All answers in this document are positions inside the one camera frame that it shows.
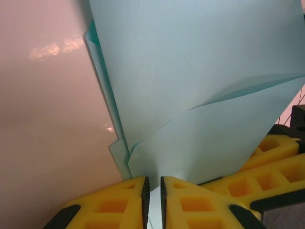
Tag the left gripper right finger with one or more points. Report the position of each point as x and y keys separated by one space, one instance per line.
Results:
x=197 y=210

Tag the teal paper sheet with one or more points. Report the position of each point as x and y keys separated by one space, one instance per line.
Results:
x=190 y=83

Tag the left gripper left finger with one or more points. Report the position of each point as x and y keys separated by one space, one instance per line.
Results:
x=107 y=207

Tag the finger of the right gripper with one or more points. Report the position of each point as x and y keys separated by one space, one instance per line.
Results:
x=262 y=181
x=274 y=150

